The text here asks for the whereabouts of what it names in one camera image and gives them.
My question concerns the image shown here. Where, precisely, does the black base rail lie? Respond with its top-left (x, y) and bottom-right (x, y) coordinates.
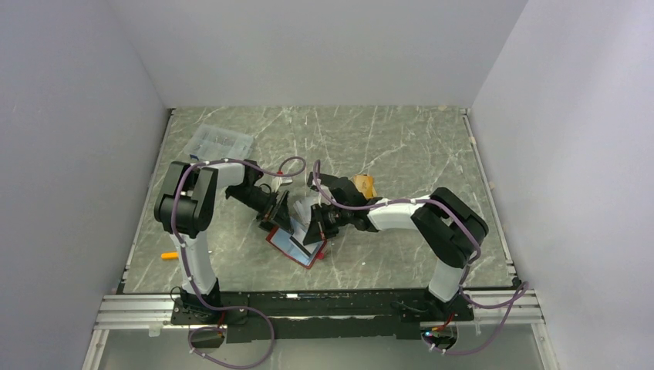
top-left (170, 288), bottom-right (474, 344)

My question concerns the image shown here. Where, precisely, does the white magnetic stripe card stack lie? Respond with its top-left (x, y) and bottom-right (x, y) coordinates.
top-left (293, 197), bottom-right (315, 226)

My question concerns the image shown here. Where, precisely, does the aluminium frame rail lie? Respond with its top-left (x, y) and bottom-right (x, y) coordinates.
top-left (82, 289), bottom-right (560, 369)

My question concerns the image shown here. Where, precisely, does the clear plastic organizer box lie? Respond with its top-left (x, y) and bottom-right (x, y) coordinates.
top-left (183, 124), bottom-right (255, 161)

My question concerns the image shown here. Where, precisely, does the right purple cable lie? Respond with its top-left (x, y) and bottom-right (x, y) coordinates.
top-left (312, 159), bottom-right (531, 357)

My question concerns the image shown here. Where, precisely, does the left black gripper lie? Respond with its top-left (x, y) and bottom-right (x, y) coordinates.
top-left (228, 185), bottom-right (294, 239)

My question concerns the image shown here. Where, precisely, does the single white stripe card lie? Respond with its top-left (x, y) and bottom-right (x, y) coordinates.
top-left (290, 229), bottom-right (315, 257)

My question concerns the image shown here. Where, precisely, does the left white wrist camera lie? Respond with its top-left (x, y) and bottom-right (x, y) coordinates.
top-left (270, 173), bottom-right (293, 189)

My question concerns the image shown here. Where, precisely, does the orange card stack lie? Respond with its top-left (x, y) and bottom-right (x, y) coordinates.
top-left (352, 174), bottom-right (377, 200)

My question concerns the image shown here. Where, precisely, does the red leather wallet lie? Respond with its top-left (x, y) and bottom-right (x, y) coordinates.
top-left (266, 224), bottom-right (326, 269)

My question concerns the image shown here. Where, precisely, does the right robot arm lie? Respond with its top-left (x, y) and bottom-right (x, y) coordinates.
top-left (303, 173), bottom-right (489, 320)

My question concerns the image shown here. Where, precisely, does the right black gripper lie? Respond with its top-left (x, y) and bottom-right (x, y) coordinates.
top-left (303, 203), bottom-right (352, 246)

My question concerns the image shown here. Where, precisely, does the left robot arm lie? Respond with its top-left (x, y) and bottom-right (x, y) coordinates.
top-left (153, 158), bottom-right (294, 324)

